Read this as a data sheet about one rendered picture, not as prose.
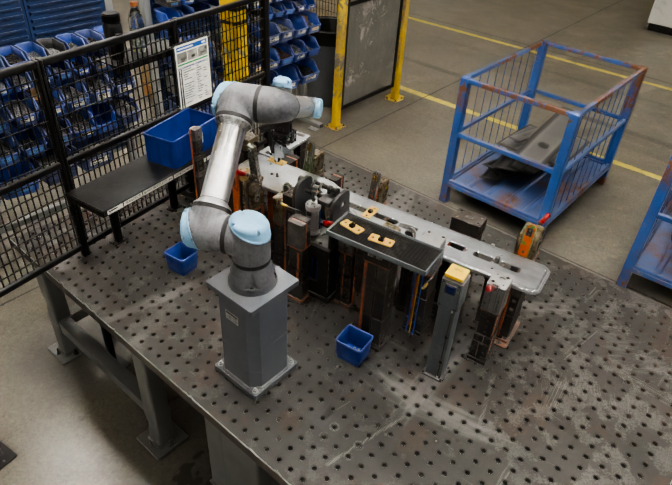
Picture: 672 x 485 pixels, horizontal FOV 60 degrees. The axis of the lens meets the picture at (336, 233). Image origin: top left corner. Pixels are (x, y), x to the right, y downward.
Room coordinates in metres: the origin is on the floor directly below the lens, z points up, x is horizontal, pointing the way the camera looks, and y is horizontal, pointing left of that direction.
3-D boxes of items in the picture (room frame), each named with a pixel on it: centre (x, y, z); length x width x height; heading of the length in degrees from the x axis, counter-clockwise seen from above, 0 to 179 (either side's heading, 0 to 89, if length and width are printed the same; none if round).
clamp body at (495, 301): (1.49, -0.55, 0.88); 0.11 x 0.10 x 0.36; 149
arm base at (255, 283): (1.37, 0.25, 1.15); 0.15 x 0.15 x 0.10
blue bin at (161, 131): (2.30, 0.70, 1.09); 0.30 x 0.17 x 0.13; 156
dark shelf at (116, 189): (2.22, 0.74, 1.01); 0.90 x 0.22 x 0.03; 149
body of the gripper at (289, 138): (2.16, 0.24, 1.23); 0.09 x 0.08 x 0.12; 59
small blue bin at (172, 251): (1.88, 0.63, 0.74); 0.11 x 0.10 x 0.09; 59
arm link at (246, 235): (1.37, 0.26, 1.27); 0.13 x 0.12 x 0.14; 80
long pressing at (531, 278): (1.93, -0.15, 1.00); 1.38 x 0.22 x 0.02; 59
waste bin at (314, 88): (5.39, 0.17, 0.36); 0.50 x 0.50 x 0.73
